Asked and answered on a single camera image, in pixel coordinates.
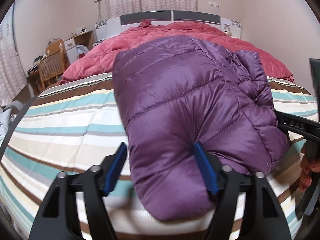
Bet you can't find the wooden wicker chair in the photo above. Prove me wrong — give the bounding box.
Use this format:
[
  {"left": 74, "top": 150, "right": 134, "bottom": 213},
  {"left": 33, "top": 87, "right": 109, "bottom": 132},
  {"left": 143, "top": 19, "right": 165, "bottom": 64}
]
[{"left": 38, "top": 39, "right": 69, "bottom": 90}]

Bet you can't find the person right hand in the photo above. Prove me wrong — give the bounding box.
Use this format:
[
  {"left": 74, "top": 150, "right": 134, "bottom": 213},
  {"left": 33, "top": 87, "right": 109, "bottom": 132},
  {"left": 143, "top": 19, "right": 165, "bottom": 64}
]
[{"left": 299, "top": 143, "right": 319, "bottom": 192}]

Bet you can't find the wooden desk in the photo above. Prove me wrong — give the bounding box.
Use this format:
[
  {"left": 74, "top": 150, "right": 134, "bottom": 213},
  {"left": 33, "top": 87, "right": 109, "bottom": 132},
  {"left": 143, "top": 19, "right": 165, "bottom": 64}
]
[{"left": 27, "top": 30, "right": 93, "bottom": 94}]

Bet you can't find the striped bed sheet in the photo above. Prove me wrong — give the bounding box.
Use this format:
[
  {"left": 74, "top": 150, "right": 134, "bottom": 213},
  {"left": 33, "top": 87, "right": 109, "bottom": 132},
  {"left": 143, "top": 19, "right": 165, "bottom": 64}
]
[{"left": 1, "top": 73, "right": 319, "bottom": 239}]

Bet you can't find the white grey headboard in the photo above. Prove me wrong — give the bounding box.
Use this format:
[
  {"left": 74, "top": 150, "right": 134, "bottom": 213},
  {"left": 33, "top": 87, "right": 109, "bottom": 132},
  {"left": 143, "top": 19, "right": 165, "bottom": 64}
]
[{"left": 94, "top": 10, "right": 242, "bottom": 42}]

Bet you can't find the red pink quilt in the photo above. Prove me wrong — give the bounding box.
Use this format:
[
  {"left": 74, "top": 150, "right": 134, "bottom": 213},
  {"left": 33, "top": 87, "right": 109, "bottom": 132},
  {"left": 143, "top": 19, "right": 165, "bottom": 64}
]
[{"left": 60, "top": 20, "right": 295, "bottom": 84}]

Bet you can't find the purple down jacket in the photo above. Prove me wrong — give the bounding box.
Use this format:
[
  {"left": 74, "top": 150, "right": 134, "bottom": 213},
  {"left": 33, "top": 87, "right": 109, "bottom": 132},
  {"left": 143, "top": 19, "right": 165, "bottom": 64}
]
[{"left": 112, "top": 36, "right": 290, "bottom": 221}]

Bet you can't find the white bedside cabinet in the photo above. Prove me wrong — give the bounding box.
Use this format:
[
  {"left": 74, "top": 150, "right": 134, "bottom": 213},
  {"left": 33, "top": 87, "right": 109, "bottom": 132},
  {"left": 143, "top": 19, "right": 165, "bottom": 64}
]
[{"left": 64, "top": 38, "right": 89, "bottom": 64}]

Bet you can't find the patterned curtain at side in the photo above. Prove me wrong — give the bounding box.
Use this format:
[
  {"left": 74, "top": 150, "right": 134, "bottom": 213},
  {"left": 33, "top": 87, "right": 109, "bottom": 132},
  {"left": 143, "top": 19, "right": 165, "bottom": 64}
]
[{"left": 0, "top": 4, "right": 27, "bottom": 107}]

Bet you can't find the white embroidered pillow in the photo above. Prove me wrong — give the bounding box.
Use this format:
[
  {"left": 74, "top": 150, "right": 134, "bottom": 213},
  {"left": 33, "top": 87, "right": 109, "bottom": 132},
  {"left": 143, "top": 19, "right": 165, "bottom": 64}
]
[{"left": 0, "top": 109, "right": 11, "bottom": 142}]

